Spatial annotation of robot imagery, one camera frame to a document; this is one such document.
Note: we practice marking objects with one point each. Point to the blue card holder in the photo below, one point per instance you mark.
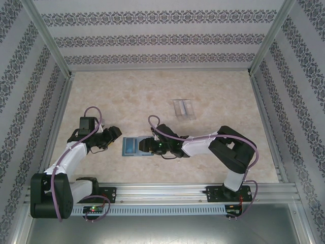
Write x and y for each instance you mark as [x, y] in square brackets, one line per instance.
[137, 152]

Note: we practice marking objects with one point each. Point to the dark blue credit card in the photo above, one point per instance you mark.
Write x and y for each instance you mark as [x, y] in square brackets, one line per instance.
[129, 146]

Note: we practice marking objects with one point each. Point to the clear plastic card tray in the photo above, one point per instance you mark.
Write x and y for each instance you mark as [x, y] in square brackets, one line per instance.
[189, 111]

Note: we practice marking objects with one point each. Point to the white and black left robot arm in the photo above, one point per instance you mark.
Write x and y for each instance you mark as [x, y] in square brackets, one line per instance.
[71, 155]

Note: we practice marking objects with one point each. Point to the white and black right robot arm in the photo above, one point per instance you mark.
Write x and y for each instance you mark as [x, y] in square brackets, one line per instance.
[198, 147]

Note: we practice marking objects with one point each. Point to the small circuit board, green light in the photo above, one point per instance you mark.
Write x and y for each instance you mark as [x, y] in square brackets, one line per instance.
[94, 209]

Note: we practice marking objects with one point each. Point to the grey metal sheet panel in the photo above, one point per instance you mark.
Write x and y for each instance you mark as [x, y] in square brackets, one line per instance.
[162, 231]

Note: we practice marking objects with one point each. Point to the small circuit board, blue light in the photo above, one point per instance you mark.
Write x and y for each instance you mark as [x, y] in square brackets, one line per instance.
[232, 211]

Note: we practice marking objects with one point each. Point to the aluminium side rail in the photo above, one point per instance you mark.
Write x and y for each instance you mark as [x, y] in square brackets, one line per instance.
[57, 122]
[265, 122]

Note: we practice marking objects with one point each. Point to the aluminium mounting rail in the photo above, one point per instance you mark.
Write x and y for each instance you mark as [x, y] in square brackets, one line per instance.
[162, 194]

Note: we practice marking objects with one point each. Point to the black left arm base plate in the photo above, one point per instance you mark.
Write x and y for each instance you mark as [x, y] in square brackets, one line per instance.
[111, 194]

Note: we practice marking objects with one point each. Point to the aluminium rear rail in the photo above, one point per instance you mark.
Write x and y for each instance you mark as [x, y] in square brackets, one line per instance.
[162, 69]

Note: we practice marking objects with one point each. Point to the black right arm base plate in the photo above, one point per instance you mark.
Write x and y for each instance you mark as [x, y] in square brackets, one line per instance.
[213, 194]

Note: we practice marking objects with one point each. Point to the aluminium frame post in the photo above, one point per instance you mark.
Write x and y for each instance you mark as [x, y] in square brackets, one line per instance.
[48, 38]
[273, 38]

